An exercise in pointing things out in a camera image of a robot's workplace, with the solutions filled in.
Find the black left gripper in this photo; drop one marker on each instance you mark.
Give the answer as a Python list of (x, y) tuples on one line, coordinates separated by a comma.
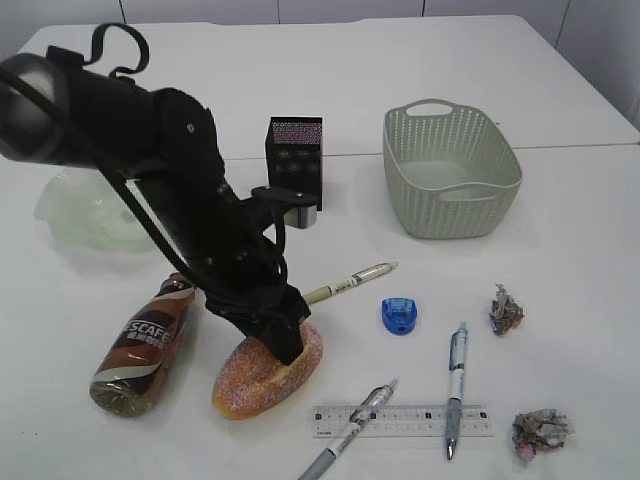
[(233, 249)]

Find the sugared bread roll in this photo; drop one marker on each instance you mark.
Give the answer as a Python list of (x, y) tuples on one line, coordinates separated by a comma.
[(253, 381)]

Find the blue pencil sharpener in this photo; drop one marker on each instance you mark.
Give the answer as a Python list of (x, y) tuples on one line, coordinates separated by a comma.
[(399, 315)]

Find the brown Nescafe coffee bottle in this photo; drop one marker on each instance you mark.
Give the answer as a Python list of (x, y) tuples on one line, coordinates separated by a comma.
[(130, 379)]

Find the paper piece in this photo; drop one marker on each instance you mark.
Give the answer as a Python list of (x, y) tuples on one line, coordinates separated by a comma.
[(505, 313), (540, 430)]

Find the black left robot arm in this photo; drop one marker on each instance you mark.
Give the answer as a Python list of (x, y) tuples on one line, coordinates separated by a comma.
[(158, 150)]

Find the grey clear gel pen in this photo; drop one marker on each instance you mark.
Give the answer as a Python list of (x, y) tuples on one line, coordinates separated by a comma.
[(358, 420)]

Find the beige retractable pen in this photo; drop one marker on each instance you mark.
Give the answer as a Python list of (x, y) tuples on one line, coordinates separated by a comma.
[(354, 280)]

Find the blue white gel pen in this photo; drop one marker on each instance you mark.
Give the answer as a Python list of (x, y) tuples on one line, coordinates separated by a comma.
[(457, 361)]

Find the black mesh pen holder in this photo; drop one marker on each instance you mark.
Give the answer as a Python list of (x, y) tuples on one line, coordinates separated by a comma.
[(294, 157)]

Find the pale green plastic basket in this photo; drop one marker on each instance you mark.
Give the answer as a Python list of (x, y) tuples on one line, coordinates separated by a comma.
[(449, 170)]

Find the translucent green wavy plate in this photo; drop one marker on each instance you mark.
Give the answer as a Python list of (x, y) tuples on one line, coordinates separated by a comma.
[(82, 209)]

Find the clear plastic ruler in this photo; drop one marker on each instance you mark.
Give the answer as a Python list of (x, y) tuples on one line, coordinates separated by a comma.
[(400, 421)]

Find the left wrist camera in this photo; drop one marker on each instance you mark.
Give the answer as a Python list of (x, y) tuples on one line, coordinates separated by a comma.
[(297, 209)]

